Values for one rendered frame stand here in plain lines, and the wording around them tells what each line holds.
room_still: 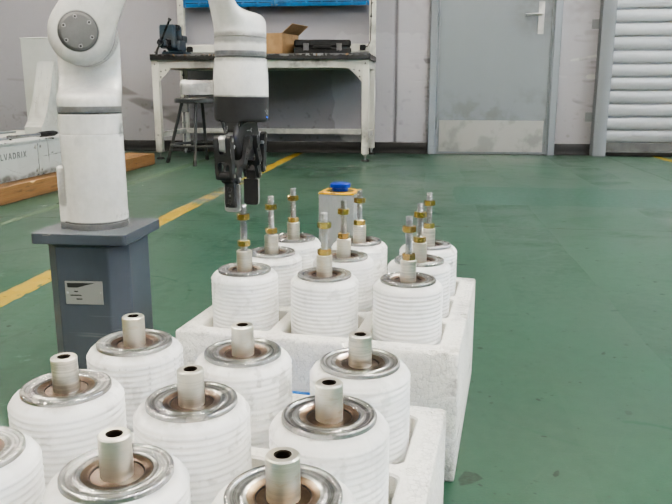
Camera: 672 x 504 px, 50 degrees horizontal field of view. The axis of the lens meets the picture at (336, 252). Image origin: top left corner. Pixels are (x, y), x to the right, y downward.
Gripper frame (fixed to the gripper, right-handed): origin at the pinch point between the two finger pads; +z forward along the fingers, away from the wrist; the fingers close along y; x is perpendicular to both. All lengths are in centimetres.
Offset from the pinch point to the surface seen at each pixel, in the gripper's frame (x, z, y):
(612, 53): -92, -47, 506
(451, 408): -31.4, 24.6, -7.0
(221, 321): 1.6, 17.0, -4.4
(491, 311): -32, 35, 71
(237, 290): -1.0, 12.1, -4.8
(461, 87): 20, -21, 500
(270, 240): -0.3, 8.0, 10.4
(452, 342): -30.7, 17.2, -2.9
